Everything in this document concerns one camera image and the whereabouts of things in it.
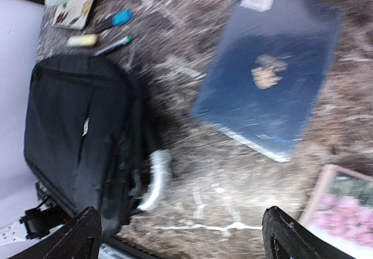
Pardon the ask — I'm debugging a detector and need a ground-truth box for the black student backpack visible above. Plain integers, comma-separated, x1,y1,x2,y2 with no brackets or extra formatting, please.
24,55,171,237

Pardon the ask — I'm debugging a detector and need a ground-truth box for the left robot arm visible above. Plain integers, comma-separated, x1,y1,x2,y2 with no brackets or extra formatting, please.
1,197,71,258

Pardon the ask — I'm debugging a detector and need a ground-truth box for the floral square plate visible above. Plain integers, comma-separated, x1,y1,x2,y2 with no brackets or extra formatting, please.
52,0,95,30

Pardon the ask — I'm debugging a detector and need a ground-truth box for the green capped white pen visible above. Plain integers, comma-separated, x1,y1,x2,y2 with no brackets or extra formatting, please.
93,35,133,56

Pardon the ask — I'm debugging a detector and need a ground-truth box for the blue capped black marker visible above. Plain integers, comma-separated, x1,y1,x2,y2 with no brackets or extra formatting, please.
92,9,132,34

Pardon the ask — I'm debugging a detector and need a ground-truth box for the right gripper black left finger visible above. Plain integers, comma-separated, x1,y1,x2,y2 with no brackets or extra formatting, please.
11,207,101,258

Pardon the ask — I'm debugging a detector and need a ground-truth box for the dark blue book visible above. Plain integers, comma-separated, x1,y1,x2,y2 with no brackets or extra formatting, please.
192,0,344,163

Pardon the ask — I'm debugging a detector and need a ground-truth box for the yellow highlighter pen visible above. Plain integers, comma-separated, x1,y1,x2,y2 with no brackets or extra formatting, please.
66,34,98,47

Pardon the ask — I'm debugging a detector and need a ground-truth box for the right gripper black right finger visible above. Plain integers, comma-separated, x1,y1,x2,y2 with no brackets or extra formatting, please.
262,206,353,259

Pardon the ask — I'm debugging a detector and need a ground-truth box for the white book with pink flowers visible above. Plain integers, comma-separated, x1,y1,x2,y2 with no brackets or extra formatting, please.
298,164,372,258

